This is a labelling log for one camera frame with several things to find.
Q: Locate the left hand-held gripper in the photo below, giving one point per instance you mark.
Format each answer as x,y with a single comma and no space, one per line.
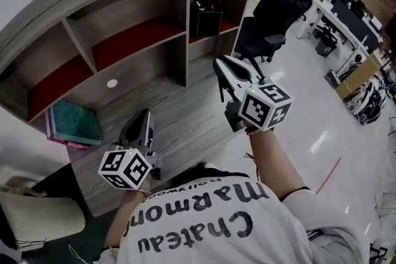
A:
123,170

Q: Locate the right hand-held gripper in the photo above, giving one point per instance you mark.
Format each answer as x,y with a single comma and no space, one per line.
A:
266,106

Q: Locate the black pen holder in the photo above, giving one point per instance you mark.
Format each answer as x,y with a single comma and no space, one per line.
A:
208,24

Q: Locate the teal book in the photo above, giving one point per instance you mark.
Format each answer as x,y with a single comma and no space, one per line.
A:
77,120

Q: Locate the white pen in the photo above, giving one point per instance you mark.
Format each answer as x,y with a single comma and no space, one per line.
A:
199,6

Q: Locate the person's right forearm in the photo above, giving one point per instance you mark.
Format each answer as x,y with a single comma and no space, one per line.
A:
272,164

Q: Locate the person's left forearm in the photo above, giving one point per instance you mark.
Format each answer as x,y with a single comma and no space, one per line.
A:
125,219

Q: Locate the grey wooden desk with hutch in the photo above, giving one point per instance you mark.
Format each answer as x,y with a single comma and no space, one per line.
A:
173,108

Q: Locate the black office chair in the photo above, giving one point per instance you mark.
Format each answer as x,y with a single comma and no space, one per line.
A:
275,9

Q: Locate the long white office desk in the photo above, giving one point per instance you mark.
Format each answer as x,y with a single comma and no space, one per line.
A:
318,6

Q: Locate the black desk divider panel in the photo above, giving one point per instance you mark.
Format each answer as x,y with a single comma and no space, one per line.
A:
355,20

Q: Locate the black waste bin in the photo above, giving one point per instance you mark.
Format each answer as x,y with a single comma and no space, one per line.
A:
324,48

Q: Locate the black swivel chair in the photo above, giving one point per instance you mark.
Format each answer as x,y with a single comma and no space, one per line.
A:
328,29

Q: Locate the white and black bag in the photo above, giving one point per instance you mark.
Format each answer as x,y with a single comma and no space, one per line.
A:
354,100
372,102

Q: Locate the tall cardboard box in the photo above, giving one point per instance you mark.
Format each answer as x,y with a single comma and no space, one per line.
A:
359,74

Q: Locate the person's white printed shirt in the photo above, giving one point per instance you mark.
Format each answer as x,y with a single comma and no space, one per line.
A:
222,225

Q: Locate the cream ornate stool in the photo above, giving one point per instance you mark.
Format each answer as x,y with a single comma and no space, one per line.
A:
21,187

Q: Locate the red floor tape strip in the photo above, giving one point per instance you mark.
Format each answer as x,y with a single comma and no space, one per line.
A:
328,175

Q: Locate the black thread bundle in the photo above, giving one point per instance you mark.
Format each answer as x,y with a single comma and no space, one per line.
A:
31,243

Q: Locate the large black wall screen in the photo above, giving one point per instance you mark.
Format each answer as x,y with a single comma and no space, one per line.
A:
390,26

